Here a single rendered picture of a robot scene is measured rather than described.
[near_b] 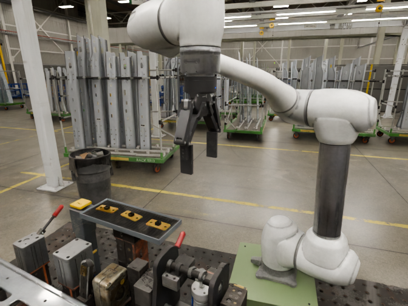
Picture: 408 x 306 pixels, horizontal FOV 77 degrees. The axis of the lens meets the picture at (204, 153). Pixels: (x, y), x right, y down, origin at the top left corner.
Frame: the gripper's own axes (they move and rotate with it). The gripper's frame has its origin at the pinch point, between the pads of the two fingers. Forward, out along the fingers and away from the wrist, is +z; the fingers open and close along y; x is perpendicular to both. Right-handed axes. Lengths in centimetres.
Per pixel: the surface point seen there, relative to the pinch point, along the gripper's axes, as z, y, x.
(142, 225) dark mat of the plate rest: 30.2, -6.7, -26.4
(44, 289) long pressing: 46, 18, -48
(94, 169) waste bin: 89, -145, -216
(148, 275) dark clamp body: 38.5, 4.1, -15.9
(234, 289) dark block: 34.5, 1.2, 10.7
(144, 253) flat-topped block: 45, -10, -29
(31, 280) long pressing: 46, 17, -56
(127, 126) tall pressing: 73, -302, -306
